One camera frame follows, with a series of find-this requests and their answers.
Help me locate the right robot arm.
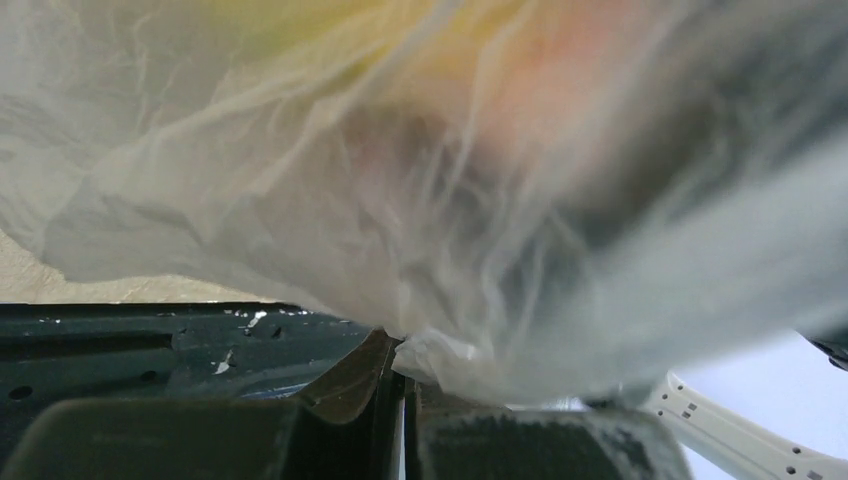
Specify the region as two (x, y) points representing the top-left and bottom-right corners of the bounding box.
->
(643, 329), (847, 479)

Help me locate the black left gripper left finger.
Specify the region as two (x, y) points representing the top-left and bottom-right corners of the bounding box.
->
(2, 331), (403, 479)

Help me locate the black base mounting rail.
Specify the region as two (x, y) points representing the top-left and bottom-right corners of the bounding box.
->
(1, 303), (367, 456)

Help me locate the clear plastic bag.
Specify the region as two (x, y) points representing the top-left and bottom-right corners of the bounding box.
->
(1, 1), (847, 404)

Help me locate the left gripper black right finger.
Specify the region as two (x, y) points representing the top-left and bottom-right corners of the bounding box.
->
(405, 381), (692, 480)

